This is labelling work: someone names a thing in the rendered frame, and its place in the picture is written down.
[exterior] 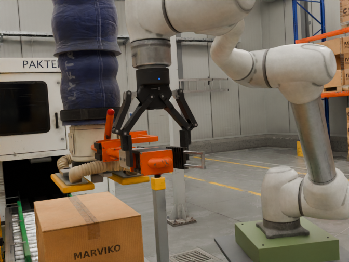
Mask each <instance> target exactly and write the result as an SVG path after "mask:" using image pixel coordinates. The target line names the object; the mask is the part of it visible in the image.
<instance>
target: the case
mask: <svg viewBox="0 0 349 262"><path fill-rule="evenodd" d="M34 214H35V227H36V239H37V251H38V262H144V252H143V237H142V221H141V215H140V214H139V213H138V212H136V211H135V210H133V209H132V208H131V207H129V206H128V205H127V204H125V203H124V202H122V201H121V200H119V199H118V198H117V197H115V196H114V195H112V194H111V193H109V192H108V191H107V192H100V193H92V194H85V195H78V196H71V197H66V198H58V199H51V200H44V201H37V202H34Z"/></svg>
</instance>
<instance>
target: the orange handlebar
mask: <svg viewBox="0 0 349 262"><path fill-rule="evenodd" d="M156 141H158V136H152V135H141V134H139V135H137V137H136V138H132V144H134V143H145V142H156ZM91 149H92V150H94V151H96V149H95V148H94V144H92V145H91ZM120 149H121V146H119V147H113V148H108V149H107V150H106V153H107V155H110V156H112V157H110V158H111V159H114V160H119V150H120ZM171 164H172V158H171V157H169V156H166V157H162V158H151V159H149V161H148V166H149V167H150V168H163V167H168V166H170V165H171Z"/></svg>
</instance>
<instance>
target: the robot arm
mask: <svg viewBox="0 0 349 262"><path fill-rule="evenodd" d="M255 1H256V0H125V18H126V27H127V32H128V34H129V37H130V43H131V46H130V48H131V57H132V67H133V68H135V69H138V70H136V80H137V91H136V92H132V91H129V90H128V91H125V92H124V94H123V103H122V105H121V108H120V110H119V113H118V115H117V118H116V120H115V123H114V125H113V128H112V130H111V132H112V133H113V134H117V135H119V136H120V143H121V149H122V151H125V153H126V166H128V167H133V154H132V139H131V135H128V133H129V132H130V131H131V129H132V128H133V126H134V125H135V123H136V122H137V120H138V119H139V117H140V116H141V115H142V113H143V112H144V111H145V110H154V109H156V110H159V109H164V110H166V111H167V112H168V113H169V114H170V116H171V117H172V118H173V119H174V120H175V121H176V122H177V123H178V125H179V126H180V127H181V128H182V129H183V130H180V131H179V132H180V146H181V147H187V150H189V144H191V131H192V129H193V128H195V127H197V126H198V124H197V122H196V119H195V117H194V115H193V113H192V112H191V110H190V108H189V106H188V104H187V102H186V101H185V99H184V93H183V89H181V88H180V89H176V90H172V91H171V89H170V78H169V69H168V68H166V67H169V66H171V64H172V62H171V43H170V37H172V36H174V35H176V34H179V33H182V32H194V33H195V34H206V35H212V36H216V38H215V39H214V41H213V43H212V45H211V49H210V55H211V58H212V60H213V61H214V63H215V64H216V65H217V66H218V67H219V68H220V69H221V70H222V71H223V72H224V73H225V74H226V75H227V76H228V77H229V78H231V79H232V80H233V81H234V82H236V83H238V84H240V85H243V86H245V87H249V88H278V89H279V91H280V92H281V93H282V94H283V96H284V97H285V98H286V99H287V100H288V101H289V102H290V105H291V109H292V114H293V118H294V121H295V124H296V128H297V132H298V136H299V140H300V144H301V148H302V152H303V156H304V160H305V164H306V168H307V172H308V173H307V174H306V175H305V177H304V178H301V177H298V173H297V172H296V171H295V170H294V169H292V168H290V167H288V166H280V167H273V168H270V169H269V170H268V171H267V173H266V174H265V176H264V178H263V182H262V188H261V205H262V213H263V222H257V223H256V227H258V228H260V230H261V231H262V232H263V233H264V234H265V235H266V238H267V239H274V238H283V237H294V236H301V235H305V236H306V235H310V232H309V231H308V230H306V229H304V228H303V227H302V226H301V225H300V217H302V216H305V217H311V218H317V219H326V220H345V219H349V181H348V179H347V178H346V177H345V176H344V174H343V173H342V172H341V171H340V170H339V169H337V168H335V165H334V160H333V155H332V150H331V145H330V140H329V135H328V128H327V123H326V118H325V113H324V108H323V103H322V99H321V94H322V92H323V89H324V85H326V84H328V83H329V82H330V81H331V80H332V79H333V78H334V75H335V73H336V69H337V64H336V59H335V55H334V53H333V51H332V50H331V49H329V48H328V47H327V46H323V45H318V44H312V43H302V44H290V45H283V46H278V47H275V48H270V49H263V50H255V51H251V52H248V51H245V50H242V49H236V48H235V46H236V44H237V43H238V41H239V39H240V38H241V36H242V34H243V31H244V27H245V22H244V18H245V17H246V16H247V15H248V14H249V13H250V12H251V11H252V9H253V7H254V4H255ZM171 96H173V97H174V99H176V102H177V104H178V106H179V108H180V109H181V111H182V113H183V115H184V117H185V119H186V120H185V119H184V118H183V117H182V116H181V115H180V113H179V112H178V111H177V110H176V109H175V108H174V106H173V104H172V103H171V102H170V101H169V100H170V98H171ZM135 97H136V98H137V99H138V101H139V102H140V103H139V104H138V106H137V107H136V109H135V111H134V113H133V114H132V115H131V117H130V118H129V120H128V121H127V122H126V124H125V125H124V127H123V128H122V129H121V127H122V124H123V122H124V119H125V117H126V114H127V112H128V109H129V107H130V104H131V101H133V100H134V98H135Z"/></svg>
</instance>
